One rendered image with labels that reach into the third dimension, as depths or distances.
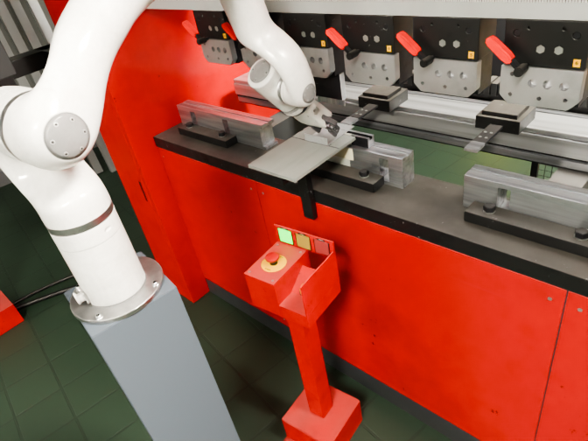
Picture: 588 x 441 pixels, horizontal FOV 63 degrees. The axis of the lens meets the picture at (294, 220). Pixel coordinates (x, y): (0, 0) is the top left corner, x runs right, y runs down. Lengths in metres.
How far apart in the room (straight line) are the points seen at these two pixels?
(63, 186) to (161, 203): 1.28
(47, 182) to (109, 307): 0.27
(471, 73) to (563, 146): 0.42
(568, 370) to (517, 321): 0.15
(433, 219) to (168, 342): 0.70
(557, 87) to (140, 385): 1.02
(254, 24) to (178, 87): 1.02
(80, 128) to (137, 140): 1.24
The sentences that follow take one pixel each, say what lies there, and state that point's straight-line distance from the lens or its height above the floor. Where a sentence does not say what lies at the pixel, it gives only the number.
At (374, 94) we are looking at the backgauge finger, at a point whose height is 1.03.
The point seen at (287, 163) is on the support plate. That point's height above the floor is 1.00.
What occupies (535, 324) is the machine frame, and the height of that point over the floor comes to 0.70.
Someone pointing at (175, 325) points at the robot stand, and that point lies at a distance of 1.05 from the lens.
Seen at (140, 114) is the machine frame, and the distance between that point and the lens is 2.03.
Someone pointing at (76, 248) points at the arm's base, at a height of 1.16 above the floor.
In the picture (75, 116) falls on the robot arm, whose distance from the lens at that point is 0.81.
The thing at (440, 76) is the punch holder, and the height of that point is 1.21.
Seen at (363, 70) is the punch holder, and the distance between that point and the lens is 1.27.
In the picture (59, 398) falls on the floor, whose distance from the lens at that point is 2.41.
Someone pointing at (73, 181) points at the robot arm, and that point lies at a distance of 0.91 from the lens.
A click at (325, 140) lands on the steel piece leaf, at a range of 1.37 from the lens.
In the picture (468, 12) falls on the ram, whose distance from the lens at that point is 1.10.
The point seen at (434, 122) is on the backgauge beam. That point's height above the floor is 0.95.
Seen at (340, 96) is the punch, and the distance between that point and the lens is 1.39.
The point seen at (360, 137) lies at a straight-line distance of 1.40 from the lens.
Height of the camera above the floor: 1.61
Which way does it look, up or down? 35 degrees down
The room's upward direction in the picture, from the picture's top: 11 degrees counter-clockwise
